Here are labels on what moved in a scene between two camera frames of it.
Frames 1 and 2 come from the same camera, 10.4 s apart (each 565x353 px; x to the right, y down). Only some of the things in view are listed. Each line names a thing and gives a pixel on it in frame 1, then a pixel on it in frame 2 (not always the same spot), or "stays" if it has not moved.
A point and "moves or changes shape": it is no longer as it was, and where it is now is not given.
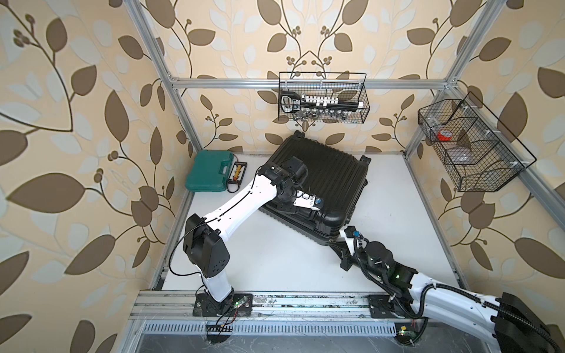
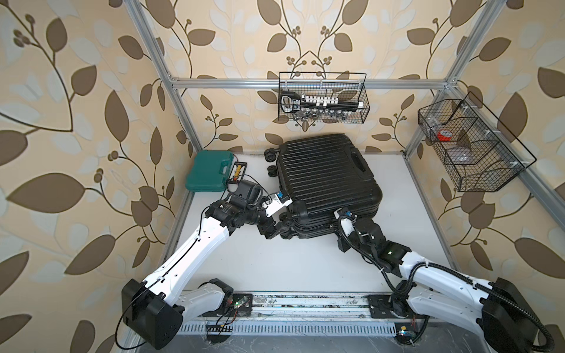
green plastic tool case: x=210 y=171 stays
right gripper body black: x=360 y=261 -> x=354 y=242
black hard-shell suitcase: x=337 y=175 moves or changes shape
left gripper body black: x=285 y=202 -> x=255 y=215
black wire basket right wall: x=479 y=154 stays
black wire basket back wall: x=324 y=97 stays
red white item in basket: x=444 y=135 stays
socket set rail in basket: x=306 y=106 stays
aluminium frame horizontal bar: x=309 y=83 stays
